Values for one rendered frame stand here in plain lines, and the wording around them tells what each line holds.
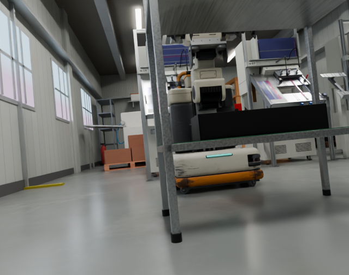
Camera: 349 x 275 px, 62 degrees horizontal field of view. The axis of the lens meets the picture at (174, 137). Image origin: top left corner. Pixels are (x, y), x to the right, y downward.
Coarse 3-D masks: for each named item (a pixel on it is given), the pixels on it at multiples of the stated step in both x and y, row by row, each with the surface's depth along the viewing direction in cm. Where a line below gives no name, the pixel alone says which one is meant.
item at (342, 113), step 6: (336, 96) 359; (342, 102) 354; (342, 108) 354; (342, 114) 353; (342, 120) 353; (342, 126) 354; (342, 138) 355; (348, 138) 353; (342, 144) 356; (348, 144) 352; (342, 150) 357; (348, 150) 352; (348, 156) 352
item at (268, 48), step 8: (264, 40) 387; (272, 40) 389; (280, 40) 390; (288, 40) 391; (264, 48) 387; (272, 48) 388; (280, 48) 390; (288, 48) 391; (264, 56) 386; (272, 56) 388; (280, 56) 389; (288, 56) 390; (296, 56) 392
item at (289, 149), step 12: (252, 144) 401; (264, 144) 366; (276, 144) 368; (288, 144) 370; (300, 144) 372; (312, 144) 374; (264, 156) 366; (276, 156) 367; (288, 156) 370; (300, 156) 372
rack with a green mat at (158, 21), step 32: (160, 0) 115; (192, 0) 117; (224, 0) 120; (256, 0) 123; (288, 0) 125; (320, 0) 128; (160, 32) 105; (192, 32) 151; (160, 64) 104; (160, 96) 104; (160, 128) 146; (160, 160) 145; (320, 160) 156
